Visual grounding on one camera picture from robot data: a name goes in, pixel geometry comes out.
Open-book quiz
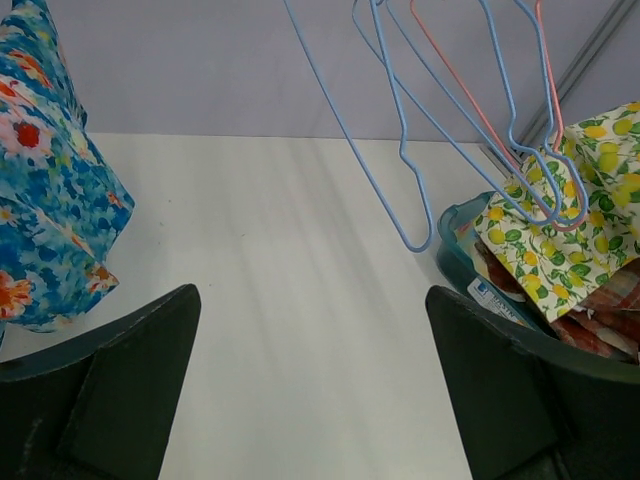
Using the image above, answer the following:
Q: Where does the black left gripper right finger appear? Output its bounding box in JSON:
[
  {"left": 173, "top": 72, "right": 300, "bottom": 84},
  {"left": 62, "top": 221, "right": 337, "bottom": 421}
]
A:
[{"left": 425, "top": 286, "right": 639, "bottom": 479}]

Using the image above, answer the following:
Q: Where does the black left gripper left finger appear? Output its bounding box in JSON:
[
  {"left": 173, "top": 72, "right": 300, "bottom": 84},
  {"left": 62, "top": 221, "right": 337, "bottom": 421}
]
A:
[{"left": 1, "top": 284, "right": 201, "bottom": 479}]

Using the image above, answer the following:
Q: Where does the red plaid skirt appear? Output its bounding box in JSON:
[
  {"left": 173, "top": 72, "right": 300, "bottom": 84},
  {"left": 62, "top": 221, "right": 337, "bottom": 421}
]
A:
[{"left": 471, "top": 241, "right": 639, "bottom": 365}]

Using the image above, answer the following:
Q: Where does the lemon print skirt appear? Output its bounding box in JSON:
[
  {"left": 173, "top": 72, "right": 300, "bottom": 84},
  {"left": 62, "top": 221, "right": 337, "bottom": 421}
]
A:
[{"left": 474, "top": 102, "right": 639, "bottom": 322}]

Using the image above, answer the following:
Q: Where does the blue floral skirt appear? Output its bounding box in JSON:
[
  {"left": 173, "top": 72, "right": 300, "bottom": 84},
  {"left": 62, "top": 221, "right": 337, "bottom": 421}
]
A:
[{"left": 1, "top": 1, "right": 135, "bottom": 333}]

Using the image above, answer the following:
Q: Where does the light blue wire hanger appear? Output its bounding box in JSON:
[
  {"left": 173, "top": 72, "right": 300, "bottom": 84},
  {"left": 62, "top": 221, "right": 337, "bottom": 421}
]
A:
[
  {"left": 384, "top": 0, "right": 586, "bottom": 227},
  {"left": 282, "top": 0, "right": 433, "bottom": 252},
  {"left": 350, "top": 1, "right": 562, "bottom": 226}
]

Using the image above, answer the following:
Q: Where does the pink wire hanger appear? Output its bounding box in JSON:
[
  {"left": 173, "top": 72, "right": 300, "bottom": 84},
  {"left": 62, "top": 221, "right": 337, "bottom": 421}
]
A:
[{"left": 409, "top": 0, "right": 581, "bottom": 234}]

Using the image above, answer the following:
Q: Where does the teal plastic basin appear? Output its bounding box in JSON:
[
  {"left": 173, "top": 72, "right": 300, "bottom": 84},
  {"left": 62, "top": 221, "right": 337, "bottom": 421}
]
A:
[{"left": 436, "top": 192, "right": 548, "bottom": 333}]

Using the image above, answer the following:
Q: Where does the right aluminium frame post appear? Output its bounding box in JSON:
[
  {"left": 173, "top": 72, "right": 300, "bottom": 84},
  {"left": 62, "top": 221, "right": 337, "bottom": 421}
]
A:
[{"left": 480, "top": 0, "right": 639, "bottom": 176}]

